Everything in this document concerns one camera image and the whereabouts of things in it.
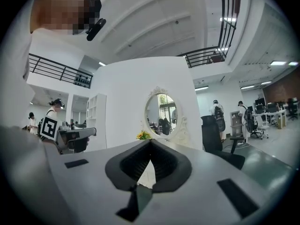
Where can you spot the black office chair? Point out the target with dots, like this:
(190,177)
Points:
(212,135)

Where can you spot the black metal railing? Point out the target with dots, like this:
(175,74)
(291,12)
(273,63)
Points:
(58,70)
(225,32)

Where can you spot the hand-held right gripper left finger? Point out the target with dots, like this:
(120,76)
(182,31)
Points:
(117,170)

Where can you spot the white partition panel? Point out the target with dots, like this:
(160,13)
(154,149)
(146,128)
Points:
(131,85)

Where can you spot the white cart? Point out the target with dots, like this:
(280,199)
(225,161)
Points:
(236,125)

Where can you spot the white cube shelf unit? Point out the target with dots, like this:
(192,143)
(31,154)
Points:
(96,116)

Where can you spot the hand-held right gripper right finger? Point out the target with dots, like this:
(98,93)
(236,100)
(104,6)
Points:
(180,170)

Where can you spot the yellow sunflower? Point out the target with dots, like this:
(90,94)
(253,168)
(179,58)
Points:
(143,135)

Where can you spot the person's white shirt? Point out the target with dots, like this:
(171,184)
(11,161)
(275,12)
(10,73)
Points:
(14,78)

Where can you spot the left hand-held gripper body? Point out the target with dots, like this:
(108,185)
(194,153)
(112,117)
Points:
(70,135)

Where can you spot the black head-worn camera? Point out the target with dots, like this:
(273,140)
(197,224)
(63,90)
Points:
(95,29)

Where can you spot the white office chair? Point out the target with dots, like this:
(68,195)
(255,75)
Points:
(261,125)

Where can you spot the white ornate oval mirror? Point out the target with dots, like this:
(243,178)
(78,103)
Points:
(161,116)

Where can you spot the person's head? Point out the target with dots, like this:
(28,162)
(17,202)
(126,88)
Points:
(58,10)

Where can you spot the white office desk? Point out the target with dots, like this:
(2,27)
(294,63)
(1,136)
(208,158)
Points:
(276,116)

